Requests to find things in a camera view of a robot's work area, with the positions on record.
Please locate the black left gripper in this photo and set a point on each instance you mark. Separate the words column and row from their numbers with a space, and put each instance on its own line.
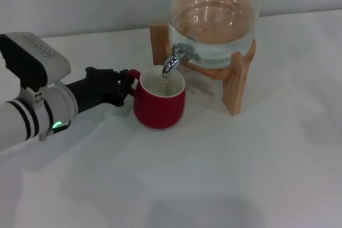
column 99, row 89

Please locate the red ceramic cup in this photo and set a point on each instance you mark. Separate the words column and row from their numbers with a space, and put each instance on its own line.
column 160, row 110

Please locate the chrome faucet tap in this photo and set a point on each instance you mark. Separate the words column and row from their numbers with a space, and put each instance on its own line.
column 173, row 62

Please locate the glass water dispenser jar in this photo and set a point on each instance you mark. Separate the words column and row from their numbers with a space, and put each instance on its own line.
column 213, row 27

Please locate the wooden dispenser stand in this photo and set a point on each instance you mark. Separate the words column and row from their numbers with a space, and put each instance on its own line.
column 236, row 89

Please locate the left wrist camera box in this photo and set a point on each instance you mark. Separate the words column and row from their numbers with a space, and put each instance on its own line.
column 34, row 59

